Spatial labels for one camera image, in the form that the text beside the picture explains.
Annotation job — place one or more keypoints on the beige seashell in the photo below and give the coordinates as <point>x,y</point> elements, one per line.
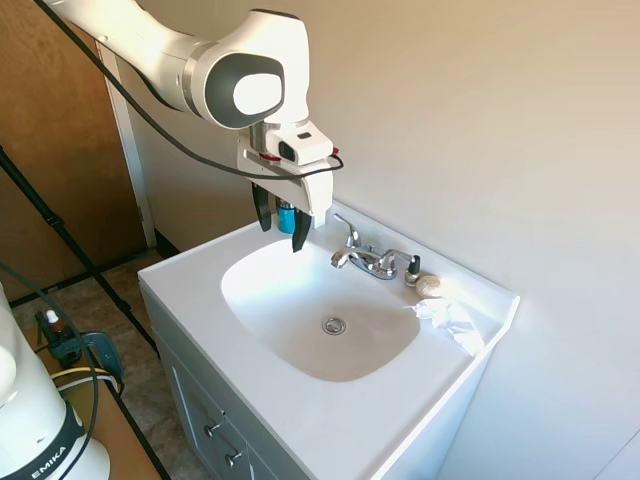
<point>430,286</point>

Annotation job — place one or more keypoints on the teal metal clamp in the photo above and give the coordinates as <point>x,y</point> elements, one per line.
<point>102,352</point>

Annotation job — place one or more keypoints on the black tripod stand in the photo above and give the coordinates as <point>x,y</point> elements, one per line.
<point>55,222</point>

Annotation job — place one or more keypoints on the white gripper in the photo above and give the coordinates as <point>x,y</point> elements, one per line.
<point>310,192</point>

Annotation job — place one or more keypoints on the white door frame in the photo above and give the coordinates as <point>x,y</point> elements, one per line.
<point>131,160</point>

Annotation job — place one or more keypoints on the grey vanity cabinet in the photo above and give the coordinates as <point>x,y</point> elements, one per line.
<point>190,395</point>

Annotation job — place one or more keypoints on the brown wooden door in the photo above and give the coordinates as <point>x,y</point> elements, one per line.
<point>55,150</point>

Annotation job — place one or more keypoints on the chrome sink drain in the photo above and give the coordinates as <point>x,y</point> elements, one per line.
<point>334,325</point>

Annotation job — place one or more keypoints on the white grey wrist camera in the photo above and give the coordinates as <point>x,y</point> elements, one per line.
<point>300,142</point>

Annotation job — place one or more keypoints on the white tissue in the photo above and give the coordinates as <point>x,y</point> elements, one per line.
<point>452,322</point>

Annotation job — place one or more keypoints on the silver cabinet knob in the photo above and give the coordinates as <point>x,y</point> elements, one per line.
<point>214,428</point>
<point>233,457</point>

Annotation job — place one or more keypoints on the white sink countertop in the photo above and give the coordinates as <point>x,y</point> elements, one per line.
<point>260,350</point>

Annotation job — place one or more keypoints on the wooden robot mounting board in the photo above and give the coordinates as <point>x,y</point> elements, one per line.
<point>127,450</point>

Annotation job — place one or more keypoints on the dark baseboard strip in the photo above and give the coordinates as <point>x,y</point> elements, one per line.
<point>167,243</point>

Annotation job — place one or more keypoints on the blue jar black lid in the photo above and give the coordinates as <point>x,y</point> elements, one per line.
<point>286,217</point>

